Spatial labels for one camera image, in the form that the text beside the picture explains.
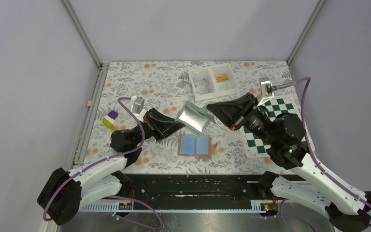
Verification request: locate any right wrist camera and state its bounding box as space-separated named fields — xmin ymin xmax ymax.
xmin=256 ymin=77 xmax=274 ymax=107

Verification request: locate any floral tablecloth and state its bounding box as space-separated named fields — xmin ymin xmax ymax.
xmin=78 ymin=61 xmax=292 ymax=174

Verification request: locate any white two-compartment plastic bin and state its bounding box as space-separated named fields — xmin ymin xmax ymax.
xmin=188 ymin=63 xmax=239 ymax=102

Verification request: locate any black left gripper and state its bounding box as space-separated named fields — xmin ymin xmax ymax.
xmin=132 ymin=108 xmax=186 ymax=146

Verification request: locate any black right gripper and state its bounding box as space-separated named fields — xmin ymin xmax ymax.
xmin=207 ymin=92 xmax=279 ymax=145

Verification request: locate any white VIP credit card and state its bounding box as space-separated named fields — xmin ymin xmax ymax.
xmin=194 ymin=78 xmax=211 ymax=95

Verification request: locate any purple white green block stack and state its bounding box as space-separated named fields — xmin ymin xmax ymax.
xmin=101 ymin=110 xmax=118 ymax=129

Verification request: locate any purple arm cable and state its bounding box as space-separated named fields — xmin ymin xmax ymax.
xmin=42 ymin=97 xmax=164 ymax=230
xmin=276 ymin=76 xmax=371 ymax=232

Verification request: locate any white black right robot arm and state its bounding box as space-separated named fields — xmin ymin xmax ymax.
xmin=207 ymin=93 xmax=371 ymax=232

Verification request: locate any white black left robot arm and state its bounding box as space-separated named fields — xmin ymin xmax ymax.
xmin=37 ymin=108 xmax=184 ymax=225

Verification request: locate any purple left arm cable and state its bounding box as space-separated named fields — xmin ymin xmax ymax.
xmin=42 ymin=97 xmax=164 ymax=230

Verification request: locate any green white chessboard mat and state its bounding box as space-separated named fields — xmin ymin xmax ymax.
xmin=240 ymin=95 xmax=300 ymax=159

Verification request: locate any gold credit card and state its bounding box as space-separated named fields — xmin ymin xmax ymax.
xmin=214 ymin=73 xmax=228 ymax=83

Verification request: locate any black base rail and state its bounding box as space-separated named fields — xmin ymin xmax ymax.
xmin=86 ymin=173 xmax=288 ymax=214

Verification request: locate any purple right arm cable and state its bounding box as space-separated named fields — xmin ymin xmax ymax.
xmin=276 ymin=76 xmax=371 ymax=232

